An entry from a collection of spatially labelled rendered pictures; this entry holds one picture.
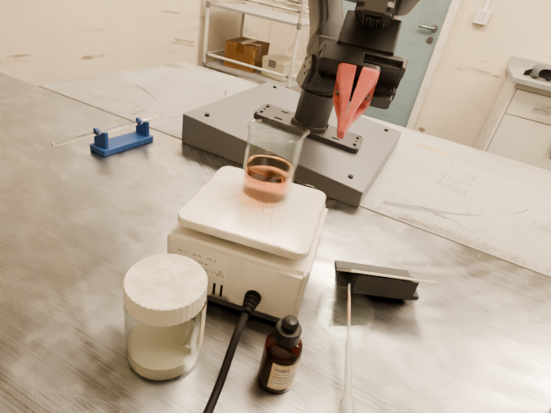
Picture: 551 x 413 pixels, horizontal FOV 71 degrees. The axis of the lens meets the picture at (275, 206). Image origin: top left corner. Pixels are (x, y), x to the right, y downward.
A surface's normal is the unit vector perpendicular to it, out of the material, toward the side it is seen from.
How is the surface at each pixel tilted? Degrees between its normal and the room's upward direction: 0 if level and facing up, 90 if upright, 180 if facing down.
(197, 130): 90
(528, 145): 90
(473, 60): 90
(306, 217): 0
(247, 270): 90
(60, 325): 0
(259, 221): 0
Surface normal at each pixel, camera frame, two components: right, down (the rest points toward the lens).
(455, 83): -0.43, 0.41
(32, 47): 0.89, 0.36
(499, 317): 0.17, -0.84
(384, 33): -0.03, -0.36
